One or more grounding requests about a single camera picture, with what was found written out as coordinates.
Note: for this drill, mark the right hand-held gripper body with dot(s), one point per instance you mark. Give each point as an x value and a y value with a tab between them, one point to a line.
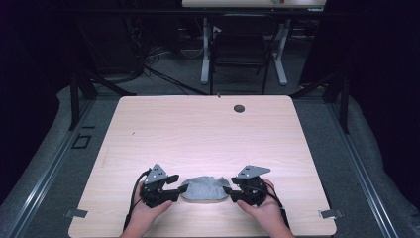
252	190

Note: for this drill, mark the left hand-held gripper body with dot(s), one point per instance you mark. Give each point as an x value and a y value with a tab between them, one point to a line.
155	193

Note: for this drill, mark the dark grey sock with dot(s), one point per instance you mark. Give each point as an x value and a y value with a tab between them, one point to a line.
203	190

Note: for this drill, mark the person's left hand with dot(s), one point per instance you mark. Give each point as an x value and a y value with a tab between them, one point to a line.
147	216

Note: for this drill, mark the person's right hand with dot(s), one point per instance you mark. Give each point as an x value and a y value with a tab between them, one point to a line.
265	214

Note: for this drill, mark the dark round table grommet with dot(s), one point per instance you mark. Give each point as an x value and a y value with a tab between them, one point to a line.
239	108

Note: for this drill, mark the grey tape strip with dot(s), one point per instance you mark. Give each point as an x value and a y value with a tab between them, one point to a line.
76	213
331	214

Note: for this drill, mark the black metal stand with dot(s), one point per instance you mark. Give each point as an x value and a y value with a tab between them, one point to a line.
336	92
81	89

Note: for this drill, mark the black folding chair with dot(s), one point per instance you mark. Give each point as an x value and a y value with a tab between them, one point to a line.
242	49

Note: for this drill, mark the white-legged background desk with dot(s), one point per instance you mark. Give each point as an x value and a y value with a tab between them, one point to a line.
254	3

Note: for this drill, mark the aluminium floor rail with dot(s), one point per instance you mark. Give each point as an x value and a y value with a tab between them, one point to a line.
360	165
49	168

